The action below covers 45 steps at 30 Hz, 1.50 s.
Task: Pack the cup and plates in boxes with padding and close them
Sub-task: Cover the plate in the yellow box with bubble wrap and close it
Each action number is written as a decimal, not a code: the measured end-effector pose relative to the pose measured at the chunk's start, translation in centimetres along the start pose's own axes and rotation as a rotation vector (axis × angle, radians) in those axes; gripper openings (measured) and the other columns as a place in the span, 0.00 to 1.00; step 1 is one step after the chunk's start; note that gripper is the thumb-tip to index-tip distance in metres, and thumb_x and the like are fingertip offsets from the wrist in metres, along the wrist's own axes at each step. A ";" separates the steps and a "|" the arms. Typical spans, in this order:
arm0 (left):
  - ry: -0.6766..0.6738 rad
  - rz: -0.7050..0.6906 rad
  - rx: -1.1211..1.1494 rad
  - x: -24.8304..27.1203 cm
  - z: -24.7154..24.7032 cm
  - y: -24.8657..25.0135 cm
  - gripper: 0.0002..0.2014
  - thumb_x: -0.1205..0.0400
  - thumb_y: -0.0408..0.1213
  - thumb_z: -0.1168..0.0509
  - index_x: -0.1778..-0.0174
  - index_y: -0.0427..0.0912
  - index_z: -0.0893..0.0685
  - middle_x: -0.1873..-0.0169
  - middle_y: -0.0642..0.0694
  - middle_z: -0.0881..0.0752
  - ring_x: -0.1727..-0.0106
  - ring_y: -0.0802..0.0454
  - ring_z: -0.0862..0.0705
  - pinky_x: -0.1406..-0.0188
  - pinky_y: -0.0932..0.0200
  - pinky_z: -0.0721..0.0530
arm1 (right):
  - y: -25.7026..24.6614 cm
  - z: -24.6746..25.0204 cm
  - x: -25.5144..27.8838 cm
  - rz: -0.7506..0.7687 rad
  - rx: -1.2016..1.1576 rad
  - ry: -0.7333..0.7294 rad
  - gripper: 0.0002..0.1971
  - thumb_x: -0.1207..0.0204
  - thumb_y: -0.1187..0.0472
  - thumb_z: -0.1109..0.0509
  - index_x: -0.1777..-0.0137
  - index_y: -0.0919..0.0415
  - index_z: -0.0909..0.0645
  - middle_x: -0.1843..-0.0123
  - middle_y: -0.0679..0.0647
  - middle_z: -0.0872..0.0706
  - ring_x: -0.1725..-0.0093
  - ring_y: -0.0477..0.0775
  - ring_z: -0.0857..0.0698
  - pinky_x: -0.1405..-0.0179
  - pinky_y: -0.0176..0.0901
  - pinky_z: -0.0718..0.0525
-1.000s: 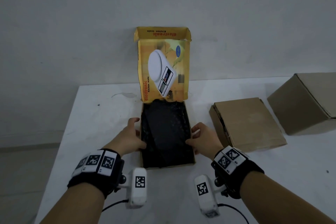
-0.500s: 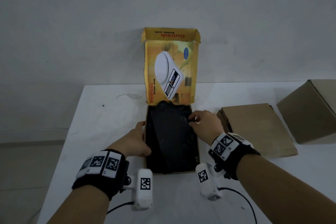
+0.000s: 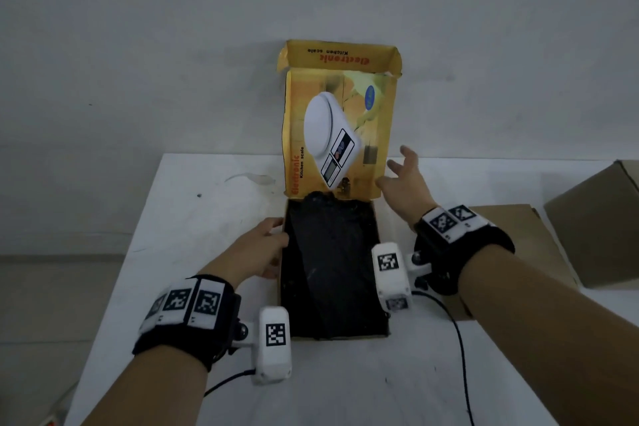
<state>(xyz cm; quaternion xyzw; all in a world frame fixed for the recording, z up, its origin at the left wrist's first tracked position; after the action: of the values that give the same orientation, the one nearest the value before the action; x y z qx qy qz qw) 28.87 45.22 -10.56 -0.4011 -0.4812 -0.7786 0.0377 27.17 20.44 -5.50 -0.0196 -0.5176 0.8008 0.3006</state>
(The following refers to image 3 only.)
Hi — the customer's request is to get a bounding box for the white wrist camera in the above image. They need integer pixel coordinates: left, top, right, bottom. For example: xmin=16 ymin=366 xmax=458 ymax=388
xmin=244 ymin=306 xmax=293 ymax=386
xmin=371 ymin=242 xmax=433 ymax=313

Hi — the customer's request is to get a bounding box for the black left camera cable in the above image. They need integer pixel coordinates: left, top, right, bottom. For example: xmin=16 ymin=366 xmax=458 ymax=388
xmin=203 ymin=369 xmax=257 ymax=398

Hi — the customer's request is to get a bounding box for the flat brown cardboard sheet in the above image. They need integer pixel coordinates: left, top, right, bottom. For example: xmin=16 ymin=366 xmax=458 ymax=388
xmin=442 ymin=204 xmax=580 ymax=321

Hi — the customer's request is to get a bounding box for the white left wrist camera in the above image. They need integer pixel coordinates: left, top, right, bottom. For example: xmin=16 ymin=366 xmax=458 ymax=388
xmin=244 ymin=306 xmax=293 ymax=386

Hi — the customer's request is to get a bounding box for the person's right forearm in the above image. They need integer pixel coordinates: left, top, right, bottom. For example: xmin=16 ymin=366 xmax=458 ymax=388
xmin=457 ymin=243 xmax=639 ymax=426

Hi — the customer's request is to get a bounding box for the black left wrist strap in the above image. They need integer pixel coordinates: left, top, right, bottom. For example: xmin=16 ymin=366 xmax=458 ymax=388
xmin=132 ymin=274 xmax=242 ymax=373

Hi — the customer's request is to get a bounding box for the yellow kitchen scale carton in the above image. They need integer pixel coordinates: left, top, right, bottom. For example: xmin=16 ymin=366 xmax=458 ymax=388
xmin=277 ymin=40 xmax=402 ymax=340

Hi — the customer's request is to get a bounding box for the black right camera cable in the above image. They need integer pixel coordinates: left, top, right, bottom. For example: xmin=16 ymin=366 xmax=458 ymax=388
xmin=411 ymin=289 xmax=475 ymax=426

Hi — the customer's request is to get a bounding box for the clear plastic scrap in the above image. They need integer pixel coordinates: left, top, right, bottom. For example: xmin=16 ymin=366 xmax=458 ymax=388
xmin=225 ymin=172 xmax=276 ymax=187

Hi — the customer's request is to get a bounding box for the person's right hand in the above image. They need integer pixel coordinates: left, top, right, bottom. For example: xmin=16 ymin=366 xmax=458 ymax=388
xmin=375 ymin=145 xmax=440 ymax=231

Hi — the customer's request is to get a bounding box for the black right wrist strap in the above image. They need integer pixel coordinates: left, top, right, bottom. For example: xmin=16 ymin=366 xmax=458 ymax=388
xmin=413 ymin=204 xmax=516 ymax=297

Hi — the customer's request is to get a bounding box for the black wrist strap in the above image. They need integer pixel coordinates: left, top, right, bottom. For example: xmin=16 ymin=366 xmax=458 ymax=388
xmin=413 ymin=204 xmax=516 ymax=297
xmin=132 ymin=274 xmax=242 ymax=373

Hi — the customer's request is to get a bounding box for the black plastic bag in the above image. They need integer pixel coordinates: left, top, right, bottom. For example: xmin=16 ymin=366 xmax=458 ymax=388
xmin=282 ymin=191 xmax=389 ymax=339

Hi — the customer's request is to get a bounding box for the person's left forearm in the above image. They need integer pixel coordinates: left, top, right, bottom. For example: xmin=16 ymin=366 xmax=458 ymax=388
xmin=82 ymin=345 xmax=208 ymax=426

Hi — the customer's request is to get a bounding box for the person's left hand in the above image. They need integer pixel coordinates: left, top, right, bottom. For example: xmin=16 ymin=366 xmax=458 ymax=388
xmin=199 ymin=217 xmax=290 ymax=288

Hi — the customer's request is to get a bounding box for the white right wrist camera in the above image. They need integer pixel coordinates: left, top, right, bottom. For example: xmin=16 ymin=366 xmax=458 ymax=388
xmin=371 ymin=242 xmax=433 ymax=313

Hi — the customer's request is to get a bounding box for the brown cardboard box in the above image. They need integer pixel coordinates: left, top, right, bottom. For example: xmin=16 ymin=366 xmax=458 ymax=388
xmin=543 ymin=159 xmax=639 ymax=290

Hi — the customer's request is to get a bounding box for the black camera cable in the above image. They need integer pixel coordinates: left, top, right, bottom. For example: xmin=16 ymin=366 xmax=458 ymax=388
xmin=411 ymin=289 xmax=475 ymax=426
xmin=203 ymin=369 xmax=257 ymax=398

